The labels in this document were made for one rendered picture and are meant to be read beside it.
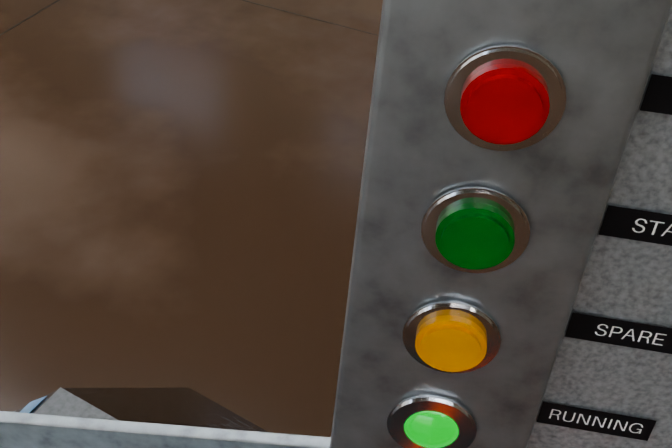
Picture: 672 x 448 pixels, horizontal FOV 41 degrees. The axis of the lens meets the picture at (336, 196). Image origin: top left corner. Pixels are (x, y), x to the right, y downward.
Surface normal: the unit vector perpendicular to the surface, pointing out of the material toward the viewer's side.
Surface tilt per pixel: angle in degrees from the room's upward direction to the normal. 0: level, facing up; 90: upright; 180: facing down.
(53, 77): 0
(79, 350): 0
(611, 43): 90
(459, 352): 90
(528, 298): 90
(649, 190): 90
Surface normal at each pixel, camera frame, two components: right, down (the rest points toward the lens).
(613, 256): -0.15, 0.58
